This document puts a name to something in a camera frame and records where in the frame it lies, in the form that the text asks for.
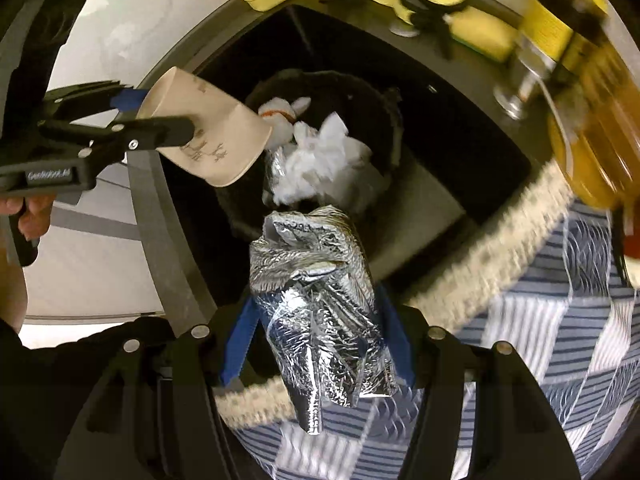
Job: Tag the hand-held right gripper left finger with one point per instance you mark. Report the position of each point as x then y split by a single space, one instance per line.
240 345

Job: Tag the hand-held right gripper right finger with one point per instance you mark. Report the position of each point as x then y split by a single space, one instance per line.
400 347

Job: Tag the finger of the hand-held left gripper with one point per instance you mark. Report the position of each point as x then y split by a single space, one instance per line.
85 100
150 132

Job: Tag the beige paper cup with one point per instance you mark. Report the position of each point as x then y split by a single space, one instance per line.
215 125

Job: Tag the black trash bag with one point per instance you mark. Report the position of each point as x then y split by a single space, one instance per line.
370 105

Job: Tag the person's left forearm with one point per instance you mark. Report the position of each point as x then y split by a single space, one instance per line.
10 290

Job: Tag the person's left hand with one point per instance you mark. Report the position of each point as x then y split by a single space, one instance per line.
40 212

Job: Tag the blue patterned tablecloth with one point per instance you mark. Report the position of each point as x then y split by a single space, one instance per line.
525 320

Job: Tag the white wrapper with orange band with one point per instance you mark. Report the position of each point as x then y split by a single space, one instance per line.
280 107

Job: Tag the crumpled white tissue pile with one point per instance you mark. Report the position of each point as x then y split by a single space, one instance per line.
320 160

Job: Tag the person's dark clothing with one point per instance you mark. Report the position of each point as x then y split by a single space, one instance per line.
30 385

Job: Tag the black kitchen sink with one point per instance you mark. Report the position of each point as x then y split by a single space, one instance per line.
450 125

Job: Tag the small white disc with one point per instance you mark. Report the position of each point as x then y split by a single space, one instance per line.
404 31

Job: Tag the amber oil jug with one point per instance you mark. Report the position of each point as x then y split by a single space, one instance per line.
600 150

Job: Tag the small metal cup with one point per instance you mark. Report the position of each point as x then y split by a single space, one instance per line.
520 85

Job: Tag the green and yellow label bottle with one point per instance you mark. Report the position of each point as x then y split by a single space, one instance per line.
550 10

